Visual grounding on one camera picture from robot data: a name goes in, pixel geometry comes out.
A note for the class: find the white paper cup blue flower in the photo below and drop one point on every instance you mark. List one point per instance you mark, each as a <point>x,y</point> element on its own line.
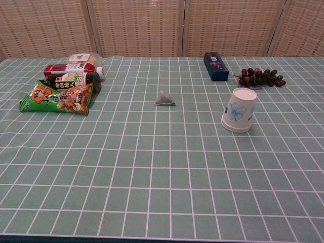
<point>239,108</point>

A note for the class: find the dark blue rectangular box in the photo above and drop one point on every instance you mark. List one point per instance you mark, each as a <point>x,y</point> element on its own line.
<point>216,67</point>

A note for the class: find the clear cookie pack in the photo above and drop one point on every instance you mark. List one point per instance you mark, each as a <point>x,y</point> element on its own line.
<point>86,58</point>

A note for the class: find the green orange snack bag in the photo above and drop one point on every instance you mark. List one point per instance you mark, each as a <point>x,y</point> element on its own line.
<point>60,101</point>

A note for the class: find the dark sauce bottle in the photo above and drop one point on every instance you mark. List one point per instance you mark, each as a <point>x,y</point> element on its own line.
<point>73,81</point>

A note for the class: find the woven bamboo screen panel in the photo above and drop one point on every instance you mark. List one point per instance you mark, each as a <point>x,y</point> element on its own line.
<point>303,30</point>
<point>43,27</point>
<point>233,27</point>
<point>136,27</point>

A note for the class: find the dark red grape bunch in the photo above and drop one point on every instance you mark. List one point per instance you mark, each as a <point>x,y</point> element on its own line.
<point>263,77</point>

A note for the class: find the red white label bottle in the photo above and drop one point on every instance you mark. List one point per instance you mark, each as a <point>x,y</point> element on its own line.
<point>68,69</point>

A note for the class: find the green grid tablecloth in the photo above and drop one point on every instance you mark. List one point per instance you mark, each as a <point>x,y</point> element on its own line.
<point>152,164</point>

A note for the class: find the grey pyramid tea bag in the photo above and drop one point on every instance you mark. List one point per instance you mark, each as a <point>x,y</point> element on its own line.
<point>164,99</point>

